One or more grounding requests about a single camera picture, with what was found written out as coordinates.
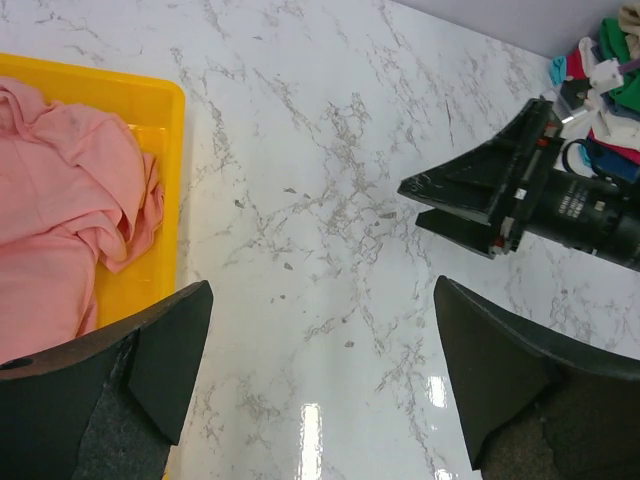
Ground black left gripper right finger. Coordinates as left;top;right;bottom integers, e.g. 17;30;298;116
434;276;639;479

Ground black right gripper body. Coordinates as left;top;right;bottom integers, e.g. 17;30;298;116
493;99;639;270

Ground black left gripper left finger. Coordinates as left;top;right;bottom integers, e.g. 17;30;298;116
1;281;214;479

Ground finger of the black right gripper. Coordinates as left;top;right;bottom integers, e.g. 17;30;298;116
415;209;495;258
398;100;534;221

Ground pink t shirt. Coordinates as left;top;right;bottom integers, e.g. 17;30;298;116
1;77;164;362

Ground white folded t shirt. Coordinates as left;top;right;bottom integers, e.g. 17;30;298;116
578;37;639;150

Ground cyan folded t shirt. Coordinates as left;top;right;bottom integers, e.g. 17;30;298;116
549;56;570;86

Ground red folded t shirt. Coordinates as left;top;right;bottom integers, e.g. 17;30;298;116
563;50;640;164

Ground green folded t shirt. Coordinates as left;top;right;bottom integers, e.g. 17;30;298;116
599;17;640;111

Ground beige folded t shirt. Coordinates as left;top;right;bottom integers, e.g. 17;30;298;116
618;2;640;37

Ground yellow plastic tray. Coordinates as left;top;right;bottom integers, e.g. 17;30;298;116
1;53;185;327

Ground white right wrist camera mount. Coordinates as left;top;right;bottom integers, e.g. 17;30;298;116
589;58;624;94

